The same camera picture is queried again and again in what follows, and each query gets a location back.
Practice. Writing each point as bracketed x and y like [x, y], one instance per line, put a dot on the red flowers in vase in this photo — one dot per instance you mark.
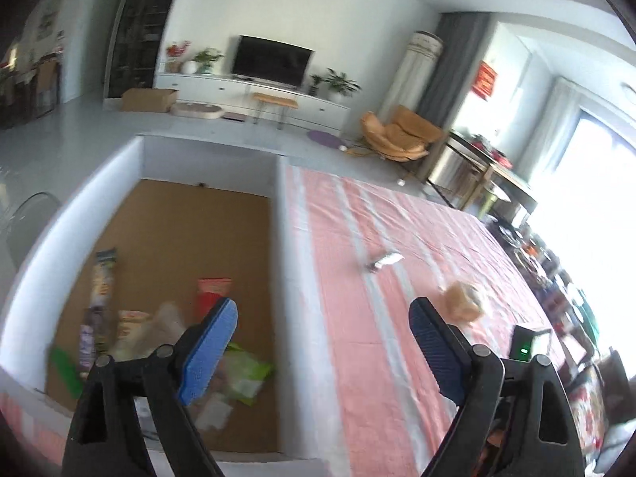
[176, 54]

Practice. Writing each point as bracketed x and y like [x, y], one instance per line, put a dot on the white television cabinet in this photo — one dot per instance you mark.
[318, 107]

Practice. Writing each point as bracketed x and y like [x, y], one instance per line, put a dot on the green wafer packet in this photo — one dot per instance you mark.
[248, 372]

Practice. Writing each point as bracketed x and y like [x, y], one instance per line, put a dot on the red snack packet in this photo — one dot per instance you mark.
[211, 295]

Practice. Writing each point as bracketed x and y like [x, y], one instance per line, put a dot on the purple round mat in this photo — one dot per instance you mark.
[324, 138]

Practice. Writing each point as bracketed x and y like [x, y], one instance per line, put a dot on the row of cluttered containers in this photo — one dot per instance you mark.
[551, 283]

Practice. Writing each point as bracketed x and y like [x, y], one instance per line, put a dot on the clear bag of bread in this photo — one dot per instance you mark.
[462, 300]

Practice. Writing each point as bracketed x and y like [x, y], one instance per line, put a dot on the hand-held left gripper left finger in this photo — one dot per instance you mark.
[208, 353]

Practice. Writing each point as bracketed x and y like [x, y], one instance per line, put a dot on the black snack packet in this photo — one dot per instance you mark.
[105, 278]

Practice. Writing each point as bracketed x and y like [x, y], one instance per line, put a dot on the white curtain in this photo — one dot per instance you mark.
[549, 134]

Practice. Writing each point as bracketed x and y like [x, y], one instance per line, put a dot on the dark glass cabinet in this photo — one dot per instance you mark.
[144, 30]

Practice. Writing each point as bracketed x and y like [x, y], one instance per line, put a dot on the white blue triangular packet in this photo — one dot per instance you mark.
[214, 410]

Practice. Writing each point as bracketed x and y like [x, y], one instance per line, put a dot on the white tower air conditioner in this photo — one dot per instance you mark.
[415, 74]

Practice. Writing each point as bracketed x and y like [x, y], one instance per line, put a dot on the clear bag of brown cakes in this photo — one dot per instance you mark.
[166, 328]

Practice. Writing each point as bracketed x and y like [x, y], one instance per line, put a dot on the red patterned cloth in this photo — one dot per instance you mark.
[594, 407]

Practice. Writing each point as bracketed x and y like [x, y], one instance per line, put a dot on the white cardboard box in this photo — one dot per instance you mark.
[174, 218]

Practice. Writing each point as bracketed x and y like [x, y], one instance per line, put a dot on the brown cardboard box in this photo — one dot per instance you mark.
[149, 100]

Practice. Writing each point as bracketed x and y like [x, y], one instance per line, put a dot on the plant beside white vase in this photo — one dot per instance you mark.
[206, 59]

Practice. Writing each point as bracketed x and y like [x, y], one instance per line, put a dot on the cream rice cracker packet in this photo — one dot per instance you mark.
[133, 330]

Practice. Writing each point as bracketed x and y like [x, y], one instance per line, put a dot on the small potted plant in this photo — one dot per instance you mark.
[316, 84]

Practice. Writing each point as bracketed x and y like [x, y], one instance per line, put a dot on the red wall hanging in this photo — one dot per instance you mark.
[485, 78]

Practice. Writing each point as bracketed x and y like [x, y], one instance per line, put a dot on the orange lounge chair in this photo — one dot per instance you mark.
[397, 134]

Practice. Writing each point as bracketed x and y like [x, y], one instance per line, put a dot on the red grey striped tablecloth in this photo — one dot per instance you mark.
[372, 308]

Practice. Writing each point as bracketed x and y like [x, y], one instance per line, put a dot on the green sausage stick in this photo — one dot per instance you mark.
[67, 372]

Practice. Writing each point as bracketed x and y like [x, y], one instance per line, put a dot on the grey curtain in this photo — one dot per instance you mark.
[449, 59]

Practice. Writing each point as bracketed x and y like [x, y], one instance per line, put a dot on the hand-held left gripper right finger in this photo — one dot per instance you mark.
[439, 353]

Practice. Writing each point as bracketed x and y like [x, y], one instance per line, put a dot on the wooden stool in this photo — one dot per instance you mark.
[273, 100]

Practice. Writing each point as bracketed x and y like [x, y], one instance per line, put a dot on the window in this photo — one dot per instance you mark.
[596, 208]

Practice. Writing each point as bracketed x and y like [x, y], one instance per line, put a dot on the large potted plant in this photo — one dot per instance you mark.
[342, 84]

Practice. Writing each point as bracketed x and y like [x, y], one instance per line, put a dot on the dark wooden dining furniture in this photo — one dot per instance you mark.
[30, 84]

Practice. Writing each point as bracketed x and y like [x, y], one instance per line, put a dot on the black television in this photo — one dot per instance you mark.
[272, 62]

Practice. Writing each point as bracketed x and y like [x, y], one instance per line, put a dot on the small brown snack packet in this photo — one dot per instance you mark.
[383, 260]

